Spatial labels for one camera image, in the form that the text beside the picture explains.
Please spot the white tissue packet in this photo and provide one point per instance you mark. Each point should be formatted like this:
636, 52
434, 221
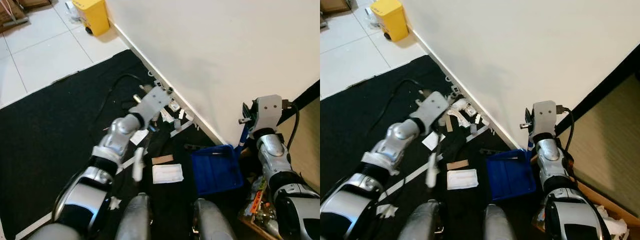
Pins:
168, 173
462, 179

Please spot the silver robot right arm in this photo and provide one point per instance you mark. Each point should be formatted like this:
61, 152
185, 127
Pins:
550, 152
272, 150

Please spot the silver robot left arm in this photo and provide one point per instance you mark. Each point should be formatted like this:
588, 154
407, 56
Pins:
350, 210
87, 192

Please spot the white paper slip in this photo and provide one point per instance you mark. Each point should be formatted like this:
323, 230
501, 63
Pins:
431, 141
139, 136

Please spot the white crumpled wrapper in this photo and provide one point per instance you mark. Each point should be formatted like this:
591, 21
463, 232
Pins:
460, 107
174, 106

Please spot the brown cardboard piece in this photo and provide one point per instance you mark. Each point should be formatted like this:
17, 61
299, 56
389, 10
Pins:
162, 159
457, 164

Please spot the cardboard box of rubbish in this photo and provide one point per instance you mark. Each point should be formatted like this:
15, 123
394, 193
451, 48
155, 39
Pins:
612, 215
255, 200

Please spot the crumpled white paper scrap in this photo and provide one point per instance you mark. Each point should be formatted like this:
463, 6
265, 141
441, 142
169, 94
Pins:
115, 203
386, 210

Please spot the grey robot left leg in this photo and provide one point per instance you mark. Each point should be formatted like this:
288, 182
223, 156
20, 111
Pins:
135, 220
422, 222

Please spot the grey robot leg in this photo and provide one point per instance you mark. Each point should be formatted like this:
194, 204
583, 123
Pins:
422, 222
135, 220
500, 225
212, 222

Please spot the grey robot right leg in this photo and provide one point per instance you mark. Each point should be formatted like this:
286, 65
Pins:
212, 222
500, 225

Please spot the yellow waste bin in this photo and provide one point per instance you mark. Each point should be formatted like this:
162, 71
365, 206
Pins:
91, 15
390, 19

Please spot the clear plastic bag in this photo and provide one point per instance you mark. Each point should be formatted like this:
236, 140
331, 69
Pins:
73, 12
371, 17

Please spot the brown wooden furniture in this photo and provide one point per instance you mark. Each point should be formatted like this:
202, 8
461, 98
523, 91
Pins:
335, 5
15, 12

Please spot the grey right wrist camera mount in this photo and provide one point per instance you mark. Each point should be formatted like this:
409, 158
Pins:
269, 112
545, 117

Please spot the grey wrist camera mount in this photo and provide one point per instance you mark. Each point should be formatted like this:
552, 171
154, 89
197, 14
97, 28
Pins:
152, 102
269, 112
545, 117
432, 110

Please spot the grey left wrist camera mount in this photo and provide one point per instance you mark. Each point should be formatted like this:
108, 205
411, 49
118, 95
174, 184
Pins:
152, 102
432, 110

